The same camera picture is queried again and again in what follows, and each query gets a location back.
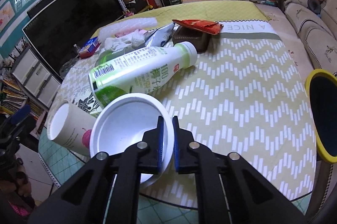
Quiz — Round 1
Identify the paper cup with cherry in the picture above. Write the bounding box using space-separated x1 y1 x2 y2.
47 100 96 156

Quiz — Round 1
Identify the green white juice bottle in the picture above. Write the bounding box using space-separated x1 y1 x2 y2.
88 41 198 108

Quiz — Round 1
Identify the white tissue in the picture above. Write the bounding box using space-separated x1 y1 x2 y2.
104 30 145 52

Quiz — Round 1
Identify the silver foil snack bag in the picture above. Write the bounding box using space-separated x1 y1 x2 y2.
144 23 175 47

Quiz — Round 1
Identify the red snack wrapper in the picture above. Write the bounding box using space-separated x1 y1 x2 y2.
173 19 223 35

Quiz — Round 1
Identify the yellow rimmed trash bin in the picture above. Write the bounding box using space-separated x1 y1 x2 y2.
305 69 337 164

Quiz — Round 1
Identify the white drawer cabinet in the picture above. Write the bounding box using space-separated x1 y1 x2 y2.
11 47 60 109

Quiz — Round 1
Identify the glass ashtray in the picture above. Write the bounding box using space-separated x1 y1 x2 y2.
59 57 79 79

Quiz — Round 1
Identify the red tray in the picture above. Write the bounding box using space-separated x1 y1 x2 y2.
79 40 100 59

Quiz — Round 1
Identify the clear water bottle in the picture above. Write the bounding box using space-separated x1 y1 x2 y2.
74 44 80 56

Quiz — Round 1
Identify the black television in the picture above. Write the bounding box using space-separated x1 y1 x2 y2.
22 0 123 79

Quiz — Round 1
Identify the beige sofa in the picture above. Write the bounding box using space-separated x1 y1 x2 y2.
282 0 336 75

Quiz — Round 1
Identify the dark neck pillow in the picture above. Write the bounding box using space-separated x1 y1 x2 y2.
307 0 322 15

